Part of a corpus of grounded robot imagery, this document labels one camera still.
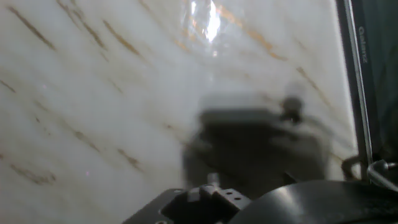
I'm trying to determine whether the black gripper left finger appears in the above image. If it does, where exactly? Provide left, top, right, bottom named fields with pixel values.
left=161, top=183, right=251, bottom=224

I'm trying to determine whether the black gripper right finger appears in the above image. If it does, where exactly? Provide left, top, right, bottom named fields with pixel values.
left=228, top=180, right=398, bottom=224

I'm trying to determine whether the microwave door with silver handle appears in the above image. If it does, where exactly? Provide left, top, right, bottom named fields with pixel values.
left=335, top=0, right=398, bottom=191

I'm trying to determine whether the white marble pattern board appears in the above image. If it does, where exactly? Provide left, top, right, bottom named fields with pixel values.
left=0, top=0, right=359, bottom=224

